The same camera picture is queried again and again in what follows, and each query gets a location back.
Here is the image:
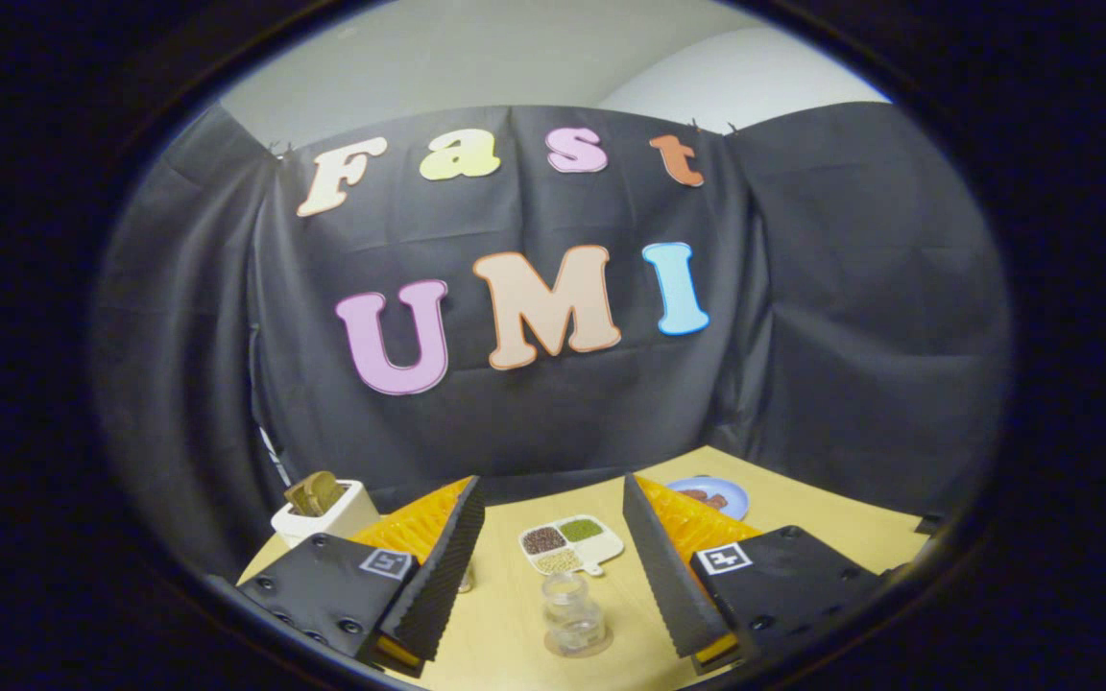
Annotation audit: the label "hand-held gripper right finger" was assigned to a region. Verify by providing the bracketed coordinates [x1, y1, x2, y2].
[622, 472, 885, 675]

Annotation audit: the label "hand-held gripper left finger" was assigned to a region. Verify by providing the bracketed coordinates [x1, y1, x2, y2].
[236, 475, 487, 678]

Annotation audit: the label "clear glass bottle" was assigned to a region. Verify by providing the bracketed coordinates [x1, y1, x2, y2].
[541, 572, 612, 656]

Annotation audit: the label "wooden table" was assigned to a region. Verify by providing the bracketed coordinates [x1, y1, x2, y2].
[238, 444, 933, 691]

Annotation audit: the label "white divided grain dish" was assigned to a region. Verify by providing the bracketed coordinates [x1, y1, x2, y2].
[518, 514, 625, 577]

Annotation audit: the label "blue plate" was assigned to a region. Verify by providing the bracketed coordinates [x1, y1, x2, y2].
[665, 476, 750, 522]

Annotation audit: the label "white square holder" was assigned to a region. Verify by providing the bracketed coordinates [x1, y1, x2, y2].
[271, 480, 381, 548]

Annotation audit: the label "brown bread slices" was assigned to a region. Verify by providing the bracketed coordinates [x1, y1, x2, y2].
[284, 470, 348, 517]

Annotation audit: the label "black backdrop cloth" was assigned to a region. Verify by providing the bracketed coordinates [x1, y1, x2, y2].
[92, 101, 1013, 577]

